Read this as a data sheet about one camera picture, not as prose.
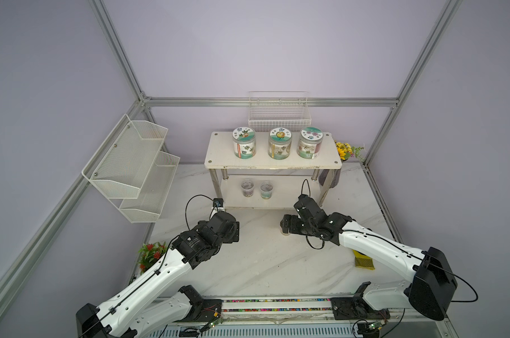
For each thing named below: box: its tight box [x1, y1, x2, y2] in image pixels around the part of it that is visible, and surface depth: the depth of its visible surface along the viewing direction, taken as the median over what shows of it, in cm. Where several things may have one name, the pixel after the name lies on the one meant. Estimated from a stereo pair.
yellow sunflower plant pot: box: [333, 140, 365, 162], surface depth 93 cm
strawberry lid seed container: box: [232, 126, 257, 160], surface depth 73 cm
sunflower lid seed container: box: [267, 126, 293, 160], surface depth 72 cm
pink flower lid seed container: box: [296, 126, 324, 160], surface depth 73 cm
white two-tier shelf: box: [203, 131, 343, 210], surface depth 76 cm
